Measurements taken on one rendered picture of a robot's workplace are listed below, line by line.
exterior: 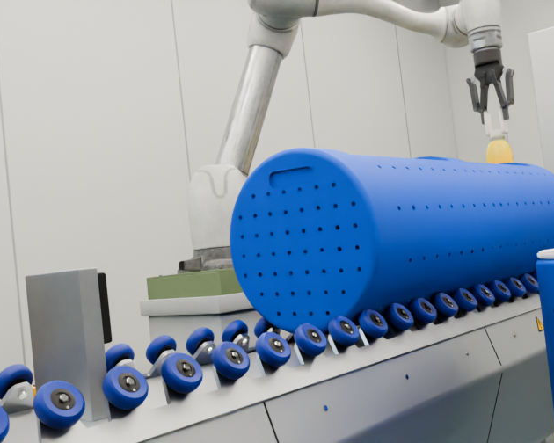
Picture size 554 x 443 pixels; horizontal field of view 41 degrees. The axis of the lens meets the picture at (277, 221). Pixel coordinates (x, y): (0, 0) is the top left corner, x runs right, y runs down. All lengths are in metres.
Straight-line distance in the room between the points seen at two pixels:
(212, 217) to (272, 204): 0.70
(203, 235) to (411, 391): 0.88
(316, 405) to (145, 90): 3.73
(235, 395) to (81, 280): 0.21
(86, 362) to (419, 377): 0.54
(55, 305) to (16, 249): 3.16
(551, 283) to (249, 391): 0.51
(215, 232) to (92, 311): 1.06
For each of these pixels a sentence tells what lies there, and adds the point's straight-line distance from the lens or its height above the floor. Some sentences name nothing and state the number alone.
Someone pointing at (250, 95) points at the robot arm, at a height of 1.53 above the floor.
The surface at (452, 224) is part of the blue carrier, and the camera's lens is 1.24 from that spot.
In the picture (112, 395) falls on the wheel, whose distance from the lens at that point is 0.74.
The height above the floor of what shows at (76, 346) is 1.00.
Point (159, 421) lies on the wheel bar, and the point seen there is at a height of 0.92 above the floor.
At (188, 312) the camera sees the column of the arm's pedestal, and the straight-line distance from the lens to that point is 1.78.
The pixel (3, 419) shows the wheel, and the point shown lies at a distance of 0.68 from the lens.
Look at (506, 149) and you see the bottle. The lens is 2.14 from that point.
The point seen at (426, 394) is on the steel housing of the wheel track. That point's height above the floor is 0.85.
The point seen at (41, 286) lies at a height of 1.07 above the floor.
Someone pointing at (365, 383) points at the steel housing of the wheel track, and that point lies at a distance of 1.03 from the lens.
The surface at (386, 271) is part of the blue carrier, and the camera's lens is 1.08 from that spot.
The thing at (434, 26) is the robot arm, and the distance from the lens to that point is 2.31.
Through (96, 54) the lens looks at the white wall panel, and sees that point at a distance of 4.43.
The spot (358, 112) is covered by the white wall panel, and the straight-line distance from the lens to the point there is 5.85.
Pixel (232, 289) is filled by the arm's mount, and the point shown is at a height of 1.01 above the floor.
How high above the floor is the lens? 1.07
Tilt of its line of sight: 3 degrees up
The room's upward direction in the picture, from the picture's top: 6 degrees counter-clockwise
